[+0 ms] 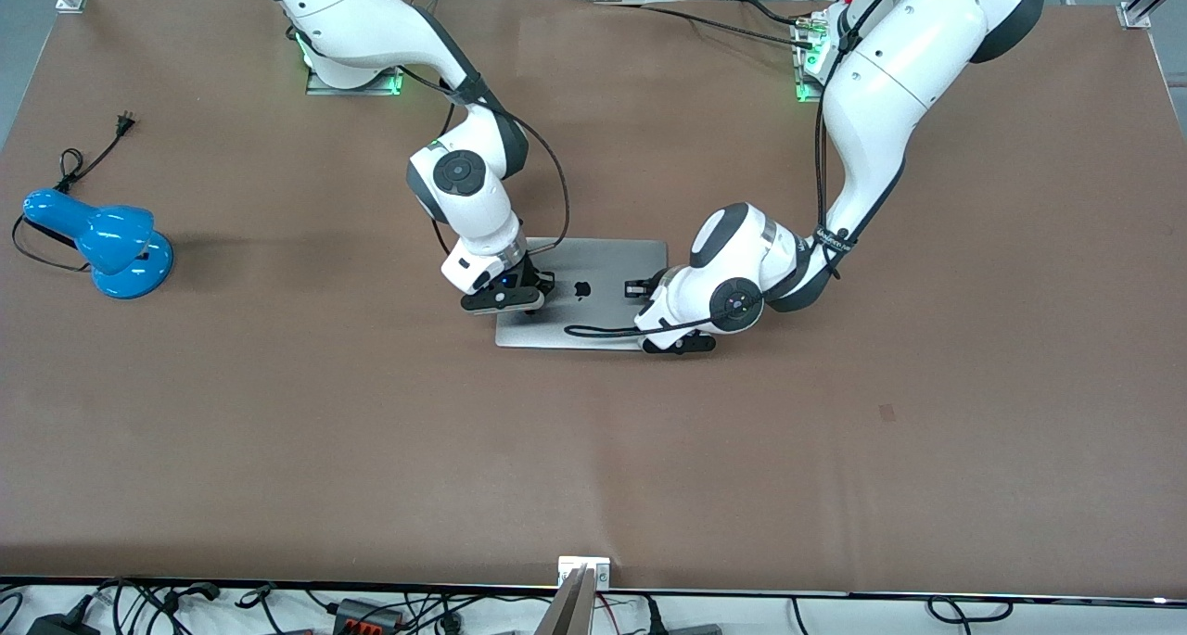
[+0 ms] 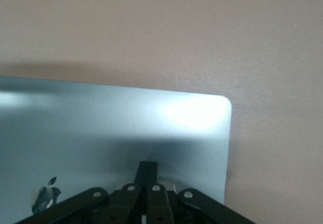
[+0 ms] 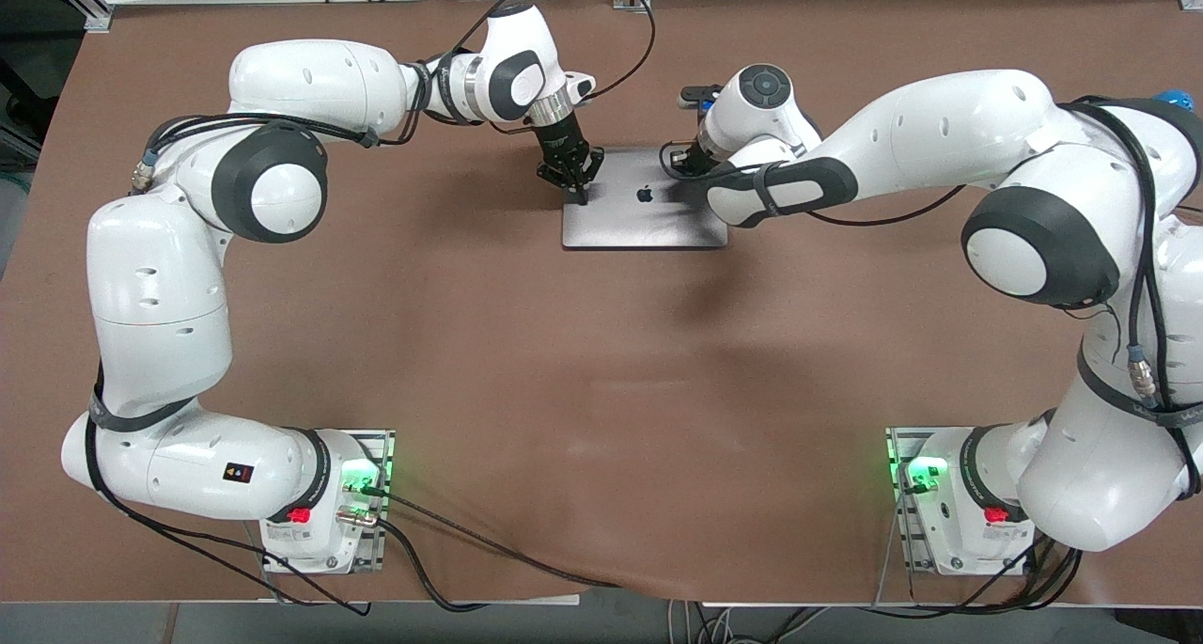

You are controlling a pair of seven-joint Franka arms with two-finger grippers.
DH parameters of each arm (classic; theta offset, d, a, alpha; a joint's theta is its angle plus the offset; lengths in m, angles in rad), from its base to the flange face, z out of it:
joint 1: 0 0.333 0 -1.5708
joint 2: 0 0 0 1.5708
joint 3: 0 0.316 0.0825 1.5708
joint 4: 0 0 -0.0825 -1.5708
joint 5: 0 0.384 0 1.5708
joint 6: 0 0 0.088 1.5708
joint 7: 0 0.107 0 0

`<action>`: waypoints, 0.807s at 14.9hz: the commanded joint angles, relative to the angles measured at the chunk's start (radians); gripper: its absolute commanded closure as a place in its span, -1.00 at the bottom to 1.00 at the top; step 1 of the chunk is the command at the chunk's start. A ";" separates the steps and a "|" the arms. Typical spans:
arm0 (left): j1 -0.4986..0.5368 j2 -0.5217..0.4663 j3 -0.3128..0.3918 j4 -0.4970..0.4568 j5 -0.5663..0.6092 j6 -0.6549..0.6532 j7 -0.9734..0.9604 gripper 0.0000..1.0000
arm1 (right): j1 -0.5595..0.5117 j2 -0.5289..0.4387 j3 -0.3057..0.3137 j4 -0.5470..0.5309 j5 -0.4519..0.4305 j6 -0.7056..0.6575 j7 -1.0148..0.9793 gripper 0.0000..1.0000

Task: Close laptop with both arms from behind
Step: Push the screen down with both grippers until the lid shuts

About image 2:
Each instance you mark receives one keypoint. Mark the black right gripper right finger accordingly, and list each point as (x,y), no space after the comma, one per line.
(161,203)

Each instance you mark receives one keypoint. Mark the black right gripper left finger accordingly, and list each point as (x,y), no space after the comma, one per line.
(121,203)

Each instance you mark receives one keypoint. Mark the grey aluminium laptop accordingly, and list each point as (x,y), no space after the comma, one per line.
(101,133)

